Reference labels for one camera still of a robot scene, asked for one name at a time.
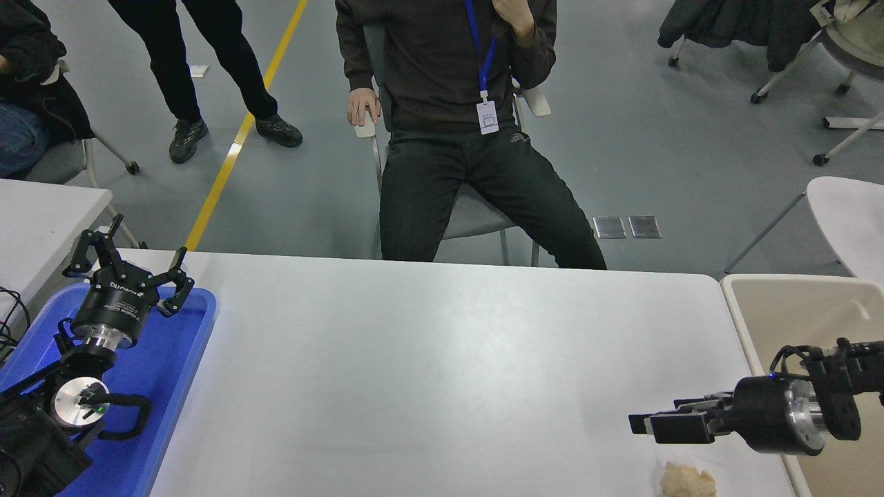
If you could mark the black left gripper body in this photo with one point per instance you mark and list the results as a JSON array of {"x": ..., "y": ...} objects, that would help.
[{"x": 114, "y": 307}]

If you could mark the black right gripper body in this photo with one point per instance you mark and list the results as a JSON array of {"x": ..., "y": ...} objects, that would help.
[{"x": 760, "y": 414}]

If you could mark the person's right hand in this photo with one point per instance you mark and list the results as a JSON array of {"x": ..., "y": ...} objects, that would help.
[{"x": 364, "y": 105}]

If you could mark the person's left hand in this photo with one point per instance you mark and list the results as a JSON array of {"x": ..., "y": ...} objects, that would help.
[{"x": 514, "y": 17}]

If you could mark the crumpled tan paper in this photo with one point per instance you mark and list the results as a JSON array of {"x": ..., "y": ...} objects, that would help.
[{"x": 684, "y": 481}]

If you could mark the white side table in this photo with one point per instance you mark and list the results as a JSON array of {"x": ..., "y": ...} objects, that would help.
[{"x": 41, "y": 221}]

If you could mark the blue plastic tray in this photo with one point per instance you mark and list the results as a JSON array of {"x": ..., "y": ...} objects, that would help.
[{"x": 152, "y": 386}]

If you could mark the yellow floor tape line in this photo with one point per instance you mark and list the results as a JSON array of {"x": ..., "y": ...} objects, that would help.
[{"x": 217, "y": 193}]

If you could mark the grey chair with white armrests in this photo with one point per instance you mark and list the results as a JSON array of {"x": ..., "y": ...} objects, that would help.
[
  {"x": 59, "y": 162},
  {"x": 476, "y": 214}
]

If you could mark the large pale bin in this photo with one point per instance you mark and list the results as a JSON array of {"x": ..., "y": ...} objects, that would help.
[{"x": 780, "y": 310}]

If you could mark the silver floor outlet plate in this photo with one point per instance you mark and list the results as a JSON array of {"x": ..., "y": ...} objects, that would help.
[
  {"x": 645, "y": 227},
  {"x": 610, "y": 227}
]

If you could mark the white paper floor label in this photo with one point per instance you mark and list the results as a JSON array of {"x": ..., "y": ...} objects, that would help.
[{"x": 201, "y": 71}]

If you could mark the person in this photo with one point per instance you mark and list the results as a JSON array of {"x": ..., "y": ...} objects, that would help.
[
  {"x": 21, "y": 41},
  {"x": 435, "y": 69},
  {"x": 159, "y": 41}
]

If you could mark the white plastic chair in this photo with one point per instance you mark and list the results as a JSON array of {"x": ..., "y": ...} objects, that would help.
[{"x": 849, "y": 214}]

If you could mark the white wheeled stand base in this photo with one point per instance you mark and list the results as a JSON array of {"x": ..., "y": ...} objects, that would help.
[{"x": 849, "y": 123}]

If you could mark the grey wheeled chair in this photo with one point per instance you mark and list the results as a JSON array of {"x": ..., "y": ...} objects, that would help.
[{"x": 863, "y": 65}]

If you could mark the dark jacket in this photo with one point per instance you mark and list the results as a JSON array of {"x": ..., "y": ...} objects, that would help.
[{"x": 746, "y": 24}]

